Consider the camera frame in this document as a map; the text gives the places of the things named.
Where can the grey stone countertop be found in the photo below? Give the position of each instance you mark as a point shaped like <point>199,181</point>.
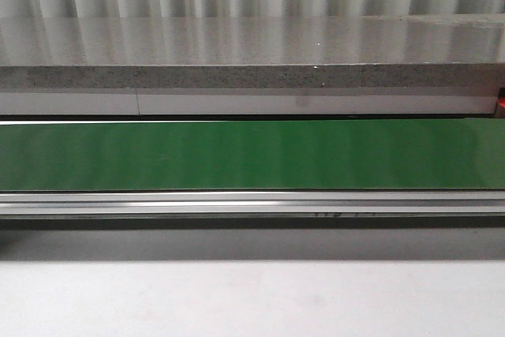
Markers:
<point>239,67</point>

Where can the aluminium conveyor front rail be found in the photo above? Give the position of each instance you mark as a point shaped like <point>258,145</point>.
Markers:
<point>234,209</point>

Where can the green conveyor belt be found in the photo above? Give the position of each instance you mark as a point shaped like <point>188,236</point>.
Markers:
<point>432,153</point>

